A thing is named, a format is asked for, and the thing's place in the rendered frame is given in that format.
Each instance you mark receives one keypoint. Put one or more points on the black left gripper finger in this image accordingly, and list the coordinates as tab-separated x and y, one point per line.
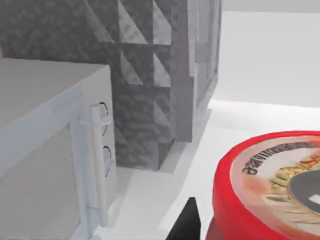
190	225

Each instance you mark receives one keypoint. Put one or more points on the red round tub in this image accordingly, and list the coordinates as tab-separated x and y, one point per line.
265	190

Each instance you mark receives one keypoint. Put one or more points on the white microwave knob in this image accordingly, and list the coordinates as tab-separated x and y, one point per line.
104	117
107	160

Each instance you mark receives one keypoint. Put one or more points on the grey cabinet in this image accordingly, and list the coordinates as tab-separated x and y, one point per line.
150	75

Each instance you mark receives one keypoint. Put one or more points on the pale microwave oven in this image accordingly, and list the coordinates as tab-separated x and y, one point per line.
45	140

